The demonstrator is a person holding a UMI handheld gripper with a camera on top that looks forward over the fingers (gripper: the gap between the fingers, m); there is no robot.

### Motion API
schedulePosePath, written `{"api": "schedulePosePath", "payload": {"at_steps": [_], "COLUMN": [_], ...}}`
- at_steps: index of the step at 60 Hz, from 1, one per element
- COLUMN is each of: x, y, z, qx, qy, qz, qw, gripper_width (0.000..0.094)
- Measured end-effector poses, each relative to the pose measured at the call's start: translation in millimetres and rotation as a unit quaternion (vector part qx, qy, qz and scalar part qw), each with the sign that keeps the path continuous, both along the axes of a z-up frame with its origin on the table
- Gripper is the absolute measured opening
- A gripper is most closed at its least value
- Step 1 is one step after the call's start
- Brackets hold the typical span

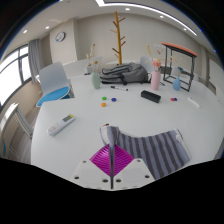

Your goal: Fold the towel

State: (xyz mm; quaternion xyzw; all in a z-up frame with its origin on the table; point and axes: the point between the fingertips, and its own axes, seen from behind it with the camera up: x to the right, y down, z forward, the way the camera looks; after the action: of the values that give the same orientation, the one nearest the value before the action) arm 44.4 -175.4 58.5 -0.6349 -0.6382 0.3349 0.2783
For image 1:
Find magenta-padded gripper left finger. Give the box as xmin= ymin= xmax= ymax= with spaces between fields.
xmin=71 ymin=143 xmax=113 ymax=190

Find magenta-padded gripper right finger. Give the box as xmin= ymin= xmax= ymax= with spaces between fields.
xmin=112 ymin=146 xmax=156 ymax=190

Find grey striped towel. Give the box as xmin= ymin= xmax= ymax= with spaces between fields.
xmin=99 ymin=124 xmax=192 ymax=190

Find white remote control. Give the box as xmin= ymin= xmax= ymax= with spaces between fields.
xmin=46 ymin=113 xmax=76 ymax=137

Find black rectangular case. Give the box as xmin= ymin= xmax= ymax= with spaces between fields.
xmin=140 ymin=89 xmax=162 ymax=104

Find black marker pen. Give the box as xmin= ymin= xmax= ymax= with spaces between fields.
xmin=110 ymin=85 xmax=129 ymax=92

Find white-framed chair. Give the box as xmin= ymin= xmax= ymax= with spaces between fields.
xmin=0 ymin=102 xmax=34 ymax=158

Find green vase with dried flowers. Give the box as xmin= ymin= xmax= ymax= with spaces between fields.
xmin=85 ymin=43 xmax=102 ymax=90

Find white rectangular bar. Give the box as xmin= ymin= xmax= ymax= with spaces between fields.
xmin=186 ymin=96 xmax=201 ymax=109

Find pink vase with flowers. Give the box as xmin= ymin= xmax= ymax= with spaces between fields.
xmin=146 ymin=44 xmax=164 ymax=91

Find blue vase with flowers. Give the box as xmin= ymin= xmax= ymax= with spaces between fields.
xmin=172 ymin=64 xmax=184 ymax=92

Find white chair with blue seat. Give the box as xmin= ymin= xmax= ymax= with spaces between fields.
xmin=35 ymin=61 xmax=75 ymax=108

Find grey backpack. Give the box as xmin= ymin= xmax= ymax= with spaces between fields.
xmin=99 ymin=62 xmax=151 ymax=86

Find grey curtain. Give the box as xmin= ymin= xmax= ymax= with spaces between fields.
xmin=28 ymin=38 xmax=44 ymax=84

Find window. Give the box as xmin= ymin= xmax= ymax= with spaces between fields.
xmin=0 ymin=44 xmax=30 ymax=108

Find black-framed stand with orange top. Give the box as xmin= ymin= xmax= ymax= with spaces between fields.
xmin=161 ymin=41 xmax=199 ymax=93

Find wooden coat rack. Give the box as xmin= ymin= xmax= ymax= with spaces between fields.
xmin=110 ymin=11 xmax=127 ymax=66

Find recessed ceiling lights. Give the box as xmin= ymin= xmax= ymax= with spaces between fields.
xmin=22 ymin=6 xmax=214 ymax=51

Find ceiling light strip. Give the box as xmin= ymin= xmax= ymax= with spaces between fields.
xmin=94 ymin=0 xmax=198 ymax=37

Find round wall clock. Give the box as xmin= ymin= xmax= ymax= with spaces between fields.
xmin=54 ymin=31 xmax=66 ymax=43

